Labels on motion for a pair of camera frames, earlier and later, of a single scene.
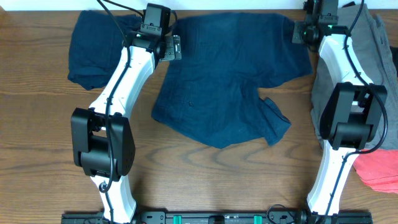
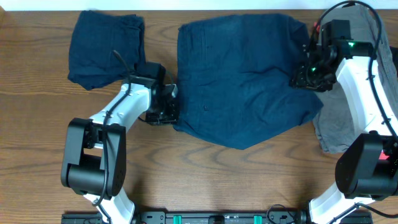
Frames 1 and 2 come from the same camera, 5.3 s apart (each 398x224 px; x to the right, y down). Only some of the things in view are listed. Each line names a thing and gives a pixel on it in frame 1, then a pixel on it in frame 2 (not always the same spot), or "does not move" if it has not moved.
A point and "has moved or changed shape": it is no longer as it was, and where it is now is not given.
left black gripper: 175,48 → 173,117
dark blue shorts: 211,96 has moved or changed shape
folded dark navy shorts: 96,45 does not move
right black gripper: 296,38 → 298,78
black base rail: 217,216 does not move
